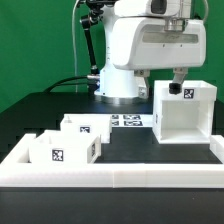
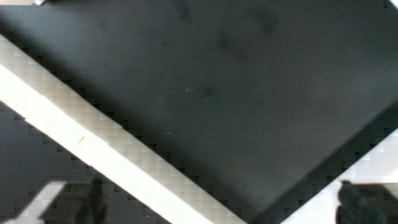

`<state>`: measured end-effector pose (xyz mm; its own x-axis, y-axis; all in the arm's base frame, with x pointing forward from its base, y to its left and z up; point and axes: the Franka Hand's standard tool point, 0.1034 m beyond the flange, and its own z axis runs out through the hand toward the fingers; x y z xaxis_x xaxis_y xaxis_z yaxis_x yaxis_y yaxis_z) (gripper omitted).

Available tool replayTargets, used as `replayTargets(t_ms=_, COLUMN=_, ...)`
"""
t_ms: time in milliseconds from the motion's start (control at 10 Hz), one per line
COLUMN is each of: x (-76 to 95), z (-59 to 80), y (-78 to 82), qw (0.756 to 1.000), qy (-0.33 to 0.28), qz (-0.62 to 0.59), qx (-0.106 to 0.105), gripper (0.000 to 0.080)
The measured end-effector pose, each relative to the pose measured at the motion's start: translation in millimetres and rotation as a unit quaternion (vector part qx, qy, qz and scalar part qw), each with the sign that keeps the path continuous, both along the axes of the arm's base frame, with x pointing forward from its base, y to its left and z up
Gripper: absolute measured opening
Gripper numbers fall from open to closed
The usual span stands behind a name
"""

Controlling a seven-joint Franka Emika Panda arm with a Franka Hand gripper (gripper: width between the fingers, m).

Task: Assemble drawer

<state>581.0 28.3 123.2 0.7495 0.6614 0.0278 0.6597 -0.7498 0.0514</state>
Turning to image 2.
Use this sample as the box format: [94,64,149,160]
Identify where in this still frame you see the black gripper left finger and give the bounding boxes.
[41,178,106,224]

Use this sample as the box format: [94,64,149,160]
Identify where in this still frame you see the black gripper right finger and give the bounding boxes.
[336,181,398,224]

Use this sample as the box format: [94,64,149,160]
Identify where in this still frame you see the white U-shaped fence wall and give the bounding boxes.
[0,36,245,224]

